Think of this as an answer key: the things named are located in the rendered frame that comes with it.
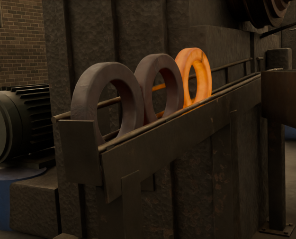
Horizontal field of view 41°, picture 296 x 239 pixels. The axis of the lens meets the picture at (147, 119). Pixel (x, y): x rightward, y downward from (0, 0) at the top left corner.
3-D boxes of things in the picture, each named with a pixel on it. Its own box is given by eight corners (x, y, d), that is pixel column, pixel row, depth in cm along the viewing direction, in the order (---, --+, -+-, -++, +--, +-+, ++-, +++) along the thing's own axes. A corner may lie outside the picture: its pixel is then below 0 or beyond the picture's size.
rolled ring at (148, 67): (180, 47, 92) (167, 48, 94) (138, 60, 77) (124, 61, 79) (188, 124, 97) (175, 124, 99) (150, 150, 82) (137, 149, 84)
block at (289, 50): (265, 101, 186) (264, 49, 183) (269, 99, 192) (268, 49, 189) (289, 101, 180) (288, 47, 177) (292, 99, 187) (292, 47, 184)
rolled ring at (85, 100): (139, 55, 77) (124, 56, 79) (77, 69, 62) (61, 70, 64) (149, 146, 82) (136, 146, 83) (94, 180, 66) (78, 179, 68)
